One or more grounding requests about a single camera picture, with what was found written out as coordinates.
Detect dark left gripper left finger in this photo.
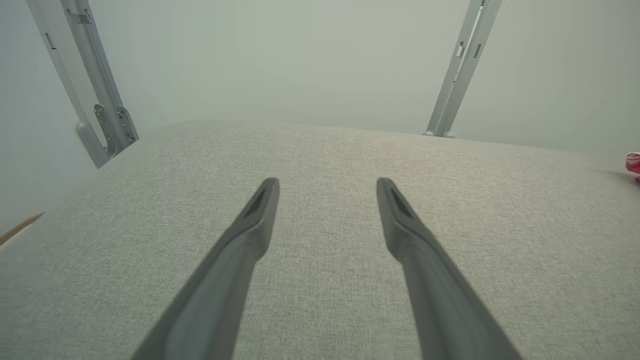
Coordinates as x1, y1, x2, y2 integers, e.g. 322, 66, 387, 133
130, 177, 281, 360

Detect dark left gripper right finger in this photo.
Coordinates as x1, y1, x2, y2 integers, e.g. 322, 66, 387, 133
375, 177, 524, 360

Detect red shorts with white stripe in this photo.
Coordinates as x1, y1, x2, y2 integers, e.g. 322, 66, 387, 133
625, 152, 640, 184

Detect grey fabric ironing surface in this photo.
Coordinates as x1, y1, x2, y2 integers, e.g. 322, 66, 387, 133
0, 120, 640, 360

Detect cream plastic laundry basket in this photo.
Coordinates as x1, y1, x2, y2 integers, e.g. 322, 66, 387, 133
0, 211, 47, 247

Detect grey metal stand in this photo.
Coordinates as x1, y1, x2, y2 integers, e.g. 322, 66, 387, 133
26, 0, 140, 170

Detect grey partition post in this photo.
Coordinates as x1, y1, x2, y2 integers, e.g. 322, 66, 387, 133
422, 0, 503, 139

